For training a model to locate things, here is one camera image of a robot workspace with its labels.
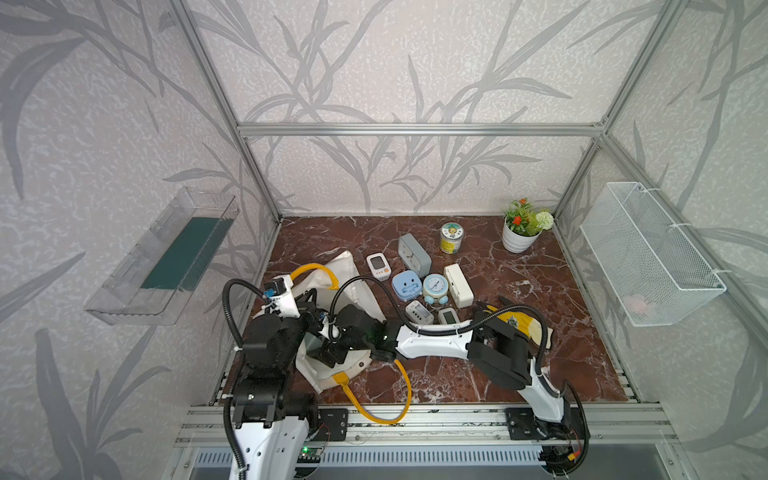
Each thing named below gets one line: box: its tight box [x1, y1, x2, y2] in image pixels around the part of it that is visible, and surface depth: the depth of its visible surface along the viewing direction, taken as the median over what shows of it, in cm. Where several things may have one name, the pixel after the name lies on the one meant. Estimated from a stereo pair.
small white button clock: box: [405, 300, 434, 325], surface depth 93 cm
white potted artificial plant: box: [502, 197, 555, 254], surface depth 102 cm
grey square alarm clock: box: [398, 233, 432, 278], surface depth 101 cm
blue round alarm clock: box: [423, 273, 449, 305], surface depth 98 cm
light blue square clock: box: [392, 270, 423, 301], surface depth 98 cm
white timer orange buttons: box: [366, 252, 392, 281], surface depth 104 cm
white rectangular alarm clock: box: [444, 263, 474, 309], surface depth 96 cm
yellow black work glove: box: [484, 305, 554, 349], surface depth 91 cm
